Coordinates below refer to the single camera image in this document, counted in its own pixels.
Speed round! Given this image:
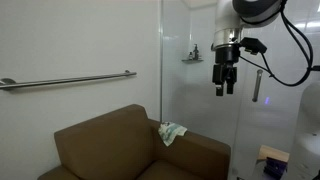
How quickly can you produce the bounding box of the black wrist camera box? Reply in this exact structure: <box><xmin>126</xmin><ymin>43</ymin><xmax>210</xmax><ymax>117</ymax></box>
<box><xmin>240</xmin><ymin>37</ymin><xmax>267</xmax><ymax>55</ymax></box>

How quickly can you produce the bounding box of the small clear bottle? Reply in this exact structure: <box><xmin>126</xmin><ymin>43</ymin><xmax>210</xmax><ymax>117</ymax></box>
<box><xmin>188</xmin><ymin>52</ymin><xmax>193</xmax><ymax>60</ymax></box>

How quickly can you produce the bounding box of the white blue striped towel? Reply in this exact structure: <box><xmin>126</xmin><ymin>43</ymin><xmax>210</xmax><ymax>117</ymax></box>
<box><xmin>158</xmin><ymin>122</ymin><xmax>187</xmax><ymax>146</ymax></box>

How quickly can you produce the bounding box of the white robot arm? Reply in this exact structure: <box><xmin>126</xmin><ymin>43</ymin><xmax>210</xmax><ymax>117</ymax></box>
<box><xmin>211</xmin><ymin>0</ymin><xmax>284</xmax><ymax>96</ymax></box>

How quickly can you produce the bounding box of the metal shower door handle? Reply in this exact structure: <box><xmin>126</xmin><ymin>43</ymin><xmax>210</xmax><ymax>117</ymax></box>
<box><xmin>252</xmin><ymin>69</ymin><xmax>263</xmax><ymax>102</ymax></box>

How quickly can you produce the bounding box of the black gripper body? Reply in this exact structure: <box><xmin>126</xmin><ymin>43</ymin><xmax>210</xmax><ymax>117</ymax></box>
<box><xmin>213</xmin><ymin>45</ymin><xmax>240</xmax><ymax>84</ymax></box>

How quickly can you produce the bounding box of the brown armchair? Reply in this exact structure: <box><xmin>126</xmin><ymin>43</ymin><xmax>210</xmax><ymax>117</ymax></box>
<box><xmin>38</xmin><ymin>104</ymin><xmax>231</xmax><ymax>180</ymax></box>

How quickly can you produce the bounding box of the metal wall grab bar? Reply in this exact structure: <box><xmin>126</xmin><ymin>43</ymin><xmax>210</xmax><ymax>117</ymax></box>
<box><xmin>0</xmin><ymin>70</ymin><xmax>136</xmax><ymax>91</ymax></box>

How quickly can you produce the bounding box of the glass shower shelf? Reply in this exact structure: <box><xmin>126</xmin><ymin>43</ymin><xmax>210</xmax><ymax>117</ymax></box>
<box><xmin>181</xmin><ymin>59</ymin><xmax>204</xmax><ymax>63</ymax></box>

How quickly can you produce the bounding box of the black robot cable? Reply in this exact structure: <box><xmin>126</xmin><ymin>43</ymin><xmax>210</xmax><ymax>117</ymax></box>
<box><xmin>238</xmin><ymin>6</ymin><xmax>320</xmax><ymax>88</ymax></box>

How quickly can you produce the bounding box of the dark pump soap bottle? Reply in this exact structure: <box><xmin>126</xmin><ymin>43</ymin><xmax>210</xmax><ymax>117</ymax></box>
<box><xmin>193</xmin><ymin>44</ymin><xmax>199</xmax><ymax>60</ymax></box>

